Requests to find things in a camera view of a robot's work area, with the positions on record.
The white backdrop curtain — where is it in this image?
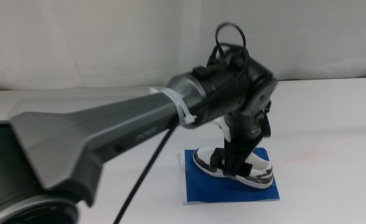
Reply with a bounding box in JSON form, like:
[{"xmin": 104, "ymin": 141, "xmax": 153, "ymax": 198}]
[{"xmin": 0, "ymin": 0, "xmax": 366, "ymax": 91}]

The blue square mat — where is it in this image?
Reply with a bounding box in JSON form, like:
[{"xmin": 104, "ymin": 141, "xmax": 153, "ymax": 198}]
[{"xmin": 179, "ymin": 147, "xmax": 281, "ymax": 205}]

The white and black toy shoe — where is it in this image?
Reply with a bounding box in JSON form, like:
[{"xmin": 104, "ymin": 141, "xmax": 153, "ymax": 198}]
[{"xmin": 192, "ymin": 146, "xmax": 274, "ymax": 190}]

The thin black looped cable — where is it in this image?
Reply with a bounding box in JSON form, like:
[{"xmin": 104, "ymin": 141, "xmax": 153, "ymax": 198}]
[{"xmin": 214, "ymin": 21, "xmax": 247, "ymax": 62}]

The white zip tie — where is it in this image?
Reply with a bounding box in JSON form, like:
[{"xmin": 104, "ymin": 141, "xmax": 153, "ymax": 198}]
[{"xmin": 150, "ymin": 86, "xmax": 198, "ymax": 127}]

